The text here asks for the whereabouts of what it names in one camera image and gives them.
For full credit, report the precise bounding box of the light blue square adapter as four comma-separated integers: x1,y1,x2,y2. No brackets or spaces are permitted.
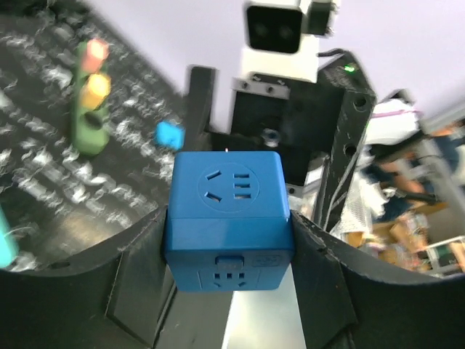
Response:
154,121,185,151

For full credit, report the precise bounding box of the orange plug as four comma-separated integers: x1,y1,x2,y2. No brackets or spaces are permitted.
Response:
80,73,111,110

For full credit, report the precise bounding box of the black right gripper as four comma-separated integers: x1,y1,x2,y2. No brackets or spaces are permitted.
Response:
185,50,376,231

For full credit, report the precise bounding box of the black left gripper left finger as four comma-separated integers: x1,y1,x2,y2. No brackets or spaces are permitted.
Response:
1,207,166,348

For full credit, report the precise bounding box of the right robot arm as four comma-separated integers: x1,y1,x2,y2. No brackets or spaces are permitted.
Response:
184,48,421,230

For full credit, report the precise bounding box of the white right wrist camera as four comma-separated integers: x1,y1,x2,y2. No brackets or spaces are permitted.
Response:
233,1,341,98

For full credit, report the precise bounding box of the pink plug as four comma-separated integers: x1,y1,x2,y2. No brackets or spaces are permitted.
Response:
81,39,109,73

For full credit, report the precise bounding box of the blue cube socket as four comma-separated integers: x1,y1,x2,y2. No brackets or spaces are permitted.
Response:
164,151,294,292

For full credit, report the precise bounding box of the teal triangular power strip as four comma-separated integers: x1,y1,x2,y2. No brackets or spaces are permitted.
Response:
0,208,19,268

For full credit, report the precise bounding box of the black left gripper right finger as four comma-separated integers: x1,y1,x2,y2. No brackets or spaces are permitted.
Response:
291,212,464,349

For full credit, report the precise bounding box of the green round-hole power strip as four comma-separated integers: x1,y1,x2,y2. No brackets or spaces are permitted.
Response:
71,41,110,156

